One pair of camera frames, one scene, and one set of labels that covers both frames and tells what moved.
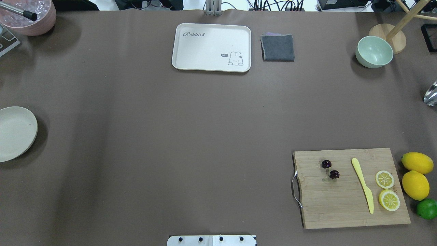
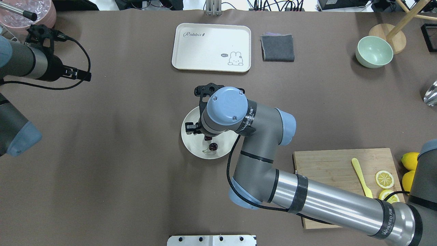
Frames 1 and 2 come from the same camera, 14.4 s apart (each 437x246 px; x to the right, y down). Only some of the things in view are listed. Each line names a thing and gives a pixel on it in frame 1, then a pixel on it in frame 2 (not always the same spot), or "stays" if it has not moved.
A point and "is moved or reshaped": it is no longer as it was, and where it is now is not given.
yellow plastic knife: x=368 y=193 stays
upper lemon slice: x=384 y=179 stays
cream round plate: x=18 y=129 is moved or reshaped
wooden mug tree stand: x=393 y=33 stays
